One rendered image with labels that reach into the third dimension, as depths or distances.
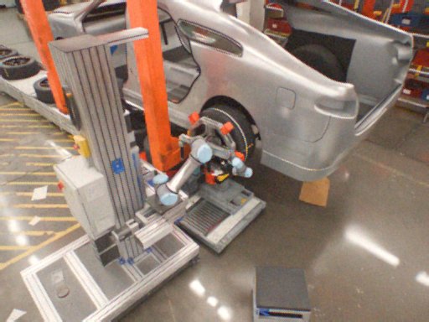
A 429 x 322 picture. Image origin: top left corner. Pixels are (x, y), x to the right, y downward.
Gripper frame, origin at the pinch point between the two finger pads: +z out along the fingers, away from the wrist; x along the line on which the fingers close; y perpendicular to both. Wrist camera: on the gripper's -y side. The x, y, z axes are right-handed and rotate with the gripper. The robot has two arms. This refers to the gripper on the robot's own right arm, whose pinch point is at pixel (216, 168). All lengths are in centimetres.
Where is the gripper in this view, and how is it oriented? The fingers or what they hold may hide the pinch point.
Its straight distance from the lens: 276.0
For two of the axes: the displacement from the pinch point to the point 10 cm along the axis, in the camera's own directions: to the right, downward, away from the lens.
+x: -5.3, 6.6, -5.2
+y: -3.6, -7.4, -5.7
